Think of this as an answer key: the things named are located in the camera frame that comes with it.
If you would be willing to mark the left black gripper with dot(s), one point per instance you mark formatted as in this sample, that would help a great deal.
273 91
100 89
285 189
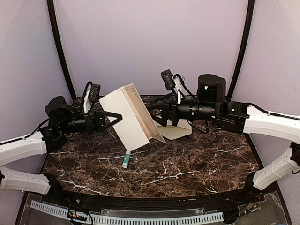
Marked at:
95 121

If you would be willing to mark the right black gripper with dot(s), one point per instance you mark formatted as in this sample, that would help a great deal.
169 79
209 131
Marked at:
171 111

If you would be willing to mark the cream envelope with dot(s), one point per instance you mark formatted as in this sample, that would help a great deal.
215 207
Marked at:
174 132

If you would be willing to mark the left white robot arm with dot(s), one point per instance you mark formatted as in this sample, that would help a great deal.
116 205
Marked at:
48 137

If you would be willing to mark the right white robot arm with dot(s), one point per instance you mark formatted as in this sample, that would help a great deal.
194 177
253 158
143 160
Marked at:
210 105

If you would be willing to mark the green white glue stick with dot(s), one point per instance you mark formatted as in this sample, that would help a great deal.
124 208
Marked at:
126 159

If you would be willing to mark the white slotted cable duct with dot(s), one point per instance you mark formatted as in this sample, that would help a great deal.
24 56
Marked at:
130 217

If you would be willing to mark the right black frame post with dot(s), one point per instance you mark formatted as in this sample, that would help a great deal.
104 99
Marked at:
242 50

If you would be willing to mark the black frame post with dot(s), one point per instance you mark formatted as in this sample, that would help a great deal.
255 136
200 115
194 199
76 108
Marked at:
59 48
242 50

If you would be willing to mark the black front rail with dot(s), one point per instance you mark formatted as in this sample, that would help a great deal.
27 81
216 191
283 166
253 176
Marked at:
231 200

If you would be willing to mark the left black frame post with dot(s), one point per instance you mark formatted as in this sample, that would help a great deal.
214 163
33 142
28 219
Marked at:
59 48

